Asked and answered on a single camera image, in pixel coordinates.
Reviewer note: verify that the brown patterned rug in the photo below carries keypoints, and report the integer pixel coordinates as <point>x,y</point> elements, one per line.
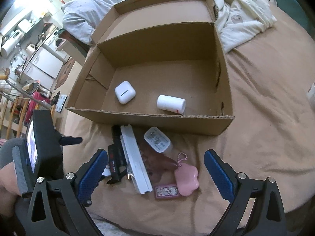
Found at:
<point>64,72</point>

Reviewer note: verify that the wooden chair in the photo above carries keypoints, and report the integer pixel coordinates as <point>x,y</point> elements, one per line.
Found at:
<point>13,114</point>

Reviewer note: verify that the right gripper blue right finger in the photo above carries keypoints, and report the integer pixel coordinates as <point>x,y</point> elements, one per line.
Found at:
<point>222,174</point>

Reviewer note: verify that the clear pink plastic bag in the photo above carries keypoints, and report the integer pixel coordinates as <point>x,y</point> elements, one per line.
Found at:
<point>156,164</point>

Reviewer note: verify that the red suitcase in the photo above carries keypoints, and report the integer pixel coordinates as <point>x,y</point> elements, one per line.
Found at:
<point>32,105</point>

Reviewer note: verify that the white pill bottle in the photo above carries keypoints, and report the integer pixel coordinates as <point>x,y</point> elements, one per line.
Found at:
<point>171,104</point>

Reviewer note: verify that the white remote case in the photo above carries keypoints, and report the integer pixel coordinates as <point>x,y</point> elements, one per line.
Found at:
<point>135,164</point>

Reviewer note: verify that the white grey duvet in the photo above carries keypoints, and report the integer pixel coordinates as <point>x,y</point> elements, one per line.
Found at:
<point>81,17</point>

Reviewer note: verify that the white earbuds case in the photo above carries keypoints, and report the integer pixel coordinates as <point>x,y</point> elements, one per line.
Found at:
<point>125,92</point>

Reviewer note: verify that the green headboard cushion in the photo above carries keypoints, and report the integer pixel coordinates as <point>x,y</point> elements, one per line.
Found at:
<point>295,11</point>

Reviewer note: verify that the pink rectangular tag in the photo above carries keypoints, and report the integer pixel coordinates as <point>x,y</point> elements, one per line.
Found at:
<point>169,191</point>

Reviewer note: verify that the white power adapter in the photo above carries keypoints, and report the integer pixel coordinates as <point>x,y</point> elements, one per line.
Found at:
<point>158,140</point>

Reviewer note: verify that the cream patterned blanket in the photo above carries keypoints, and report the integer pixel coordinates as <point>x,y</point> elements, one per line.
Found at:
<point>239,21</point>

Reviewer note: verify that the brown cardboard box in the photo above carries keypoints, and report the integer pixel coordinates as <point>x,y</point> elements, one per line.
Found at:
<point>161,47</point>

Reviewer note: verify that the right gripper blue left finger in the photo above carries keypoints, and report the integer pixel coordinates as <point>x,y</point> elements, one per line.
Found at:
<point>88,176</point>

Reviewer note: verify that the pink paw keychain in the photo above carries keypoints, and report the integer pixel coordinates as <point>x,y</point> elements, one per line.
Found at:
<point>186,176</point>

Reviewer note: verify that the black red lip balm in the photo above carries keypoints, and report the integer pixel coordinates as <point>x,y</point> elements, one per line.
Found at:
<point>114,165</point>

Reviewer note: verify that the black flashlight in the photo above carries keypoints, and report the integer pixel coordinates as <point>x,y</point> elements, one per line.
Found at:
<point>116,135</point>

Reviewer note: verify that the white cabinet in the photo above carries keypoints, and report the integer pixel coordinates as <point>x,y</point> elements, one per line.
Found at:
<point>46,62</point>

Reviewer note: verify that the person's left hand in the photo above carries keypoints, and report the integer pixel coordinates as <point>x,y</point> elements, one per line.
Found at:
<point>9,190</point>

